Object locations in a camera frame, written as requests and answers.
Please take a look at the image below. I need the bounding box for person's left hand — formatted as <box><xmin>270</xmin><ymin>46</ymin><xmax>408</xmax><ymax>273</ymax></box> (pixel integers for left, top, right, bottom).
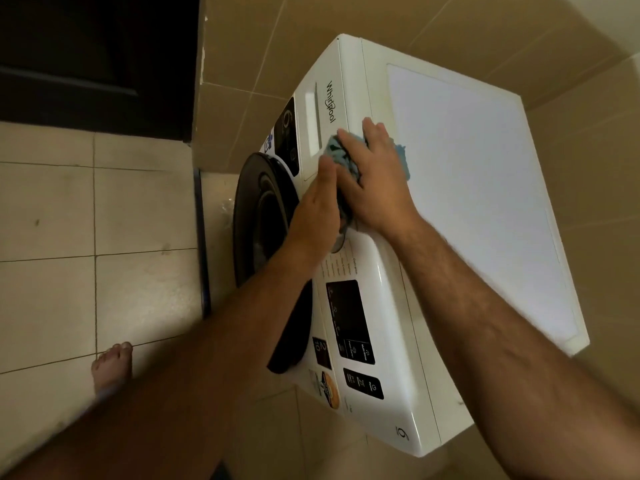
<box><xmin>287</xmin><ymin>155</ymin><xmax>342</xmax><ymax>268</ymax></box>

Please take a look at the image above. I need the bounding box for person's right hand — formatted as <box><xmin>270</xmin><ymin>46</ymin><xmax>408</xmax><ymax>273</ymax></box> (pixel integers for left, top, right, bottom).
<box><xmin>336</xmin><ymin>117</ymin><xmax>422</xmax><ymax>241</ymax></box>

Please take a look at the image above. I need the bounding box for blue cleaning cloth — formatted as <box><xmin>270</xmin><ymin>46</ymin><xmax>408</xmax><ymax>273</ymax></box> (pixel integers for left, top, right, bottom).
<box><xmin>321</xmin><ymin>134</ymin><xmax>414</xmax><ymax>185</ymax></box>

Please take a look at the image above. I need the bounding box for person's right forearm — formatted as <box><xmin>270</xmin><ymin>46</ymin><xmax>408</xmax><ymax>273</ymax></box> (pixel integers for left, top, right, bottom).
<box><xmin>387</xmin><ymin>214</ymin><xmax>640</xmax><ymax>480</ymax></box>

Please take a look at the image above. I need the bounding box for person's left forearm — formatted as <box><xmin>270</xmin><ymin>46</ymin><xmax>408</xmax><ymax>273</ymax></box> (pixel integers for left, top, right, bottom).
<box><xmin>0</xmin><ymin>240</ymin><xmax>327</xmax><ymax>480</ymax></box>

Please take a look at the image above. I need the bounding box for grey washer control knob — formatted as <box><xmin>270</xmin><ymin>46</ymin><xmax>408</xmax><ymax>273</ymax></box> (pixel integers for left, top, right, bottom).
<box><xmin>330</xmin><ymin>227</ymin><xmax>359</xmax><ymax>254</ymax></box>

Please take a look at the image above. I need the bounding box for white detergent drawer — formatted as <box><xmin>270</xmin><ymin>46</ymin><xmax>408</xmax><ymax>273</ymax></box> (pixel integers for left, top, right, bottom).
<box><xmin>294</xmin><ymin>82</ymin><xmax>347</xmax><ymax>178</ymax></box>

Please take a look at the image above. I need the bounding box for tall black sticker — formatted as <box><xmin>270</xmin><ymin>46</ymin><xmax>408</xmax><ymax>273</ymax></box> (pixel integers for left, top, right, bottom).
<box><xmin>273</xmin><ymin>97</ymin><xmax>301</xmax><ymax>177</ymax></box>

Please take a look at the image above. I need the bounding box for dark round washer door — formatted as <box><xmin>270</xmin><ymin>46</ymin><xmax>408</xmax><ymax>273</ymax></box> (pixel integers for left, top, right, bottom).
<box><xmin>232</xmin><ymin>152</ymin><xmax>314</xmax><ymax>375</ymax></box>

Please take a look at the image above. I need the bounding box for white washing machine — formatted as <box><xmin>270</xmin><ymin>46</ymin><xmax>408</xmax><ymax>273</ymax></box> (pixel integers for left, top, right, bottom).
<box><xmin>232</xmin><ymin>34</ymin><xmax>591</xmax><ymax>458</ymax></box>

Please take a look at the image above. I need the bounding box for black washer display panel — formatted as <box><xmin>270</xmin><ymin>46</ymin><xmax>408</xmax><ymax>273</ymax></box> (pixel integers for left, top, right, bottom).
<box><xmin>326</xmin><ymin>280</ymin><xmax>376</xmax><ymax>366</ymax></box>

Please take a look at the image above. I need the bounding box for small square black sticker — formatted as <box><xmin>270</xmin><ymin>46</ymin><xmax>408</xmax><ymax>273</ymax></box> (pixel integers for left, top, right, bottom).
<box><xmin>312</xmin><ymin>337</ymin><xmax>334</xmax><ymax>371</ymax></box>

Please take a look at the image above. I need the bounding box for wide black sticker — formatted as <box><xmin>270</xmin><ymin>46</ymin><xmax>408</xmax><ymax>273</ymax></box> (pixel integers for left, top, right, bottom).
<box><xmin>343</xmin><ymin>368</ymin><xmax>385</xmax><ymax>401</ymax></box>

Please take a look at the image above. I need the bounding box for round orange sticker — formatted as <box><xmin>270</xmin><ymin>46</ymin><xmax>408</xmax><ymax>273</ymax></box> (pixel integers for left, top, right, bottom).
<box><xmin>320</xmin><ymin>371</ymin><xmax>341</xmax><ymax>411</ymax></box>

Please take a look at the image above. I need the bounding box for dark wooden door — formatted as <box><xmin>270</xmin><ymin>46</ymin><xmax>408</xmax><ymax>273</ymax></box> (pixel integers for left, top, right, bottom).
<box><xmin>0</xmin><ymin>0</ymin><xmax>202</xmax><ymax>144</ymax></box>

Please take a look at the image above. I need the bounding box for person's left foot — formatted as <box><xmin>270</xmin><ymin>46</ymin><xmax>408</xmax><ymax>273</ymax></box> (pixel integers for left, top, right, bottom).
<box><xmin>90</xmin><ymin>342</ymin><xmax>135</xmax><ymax>396</ymax></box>

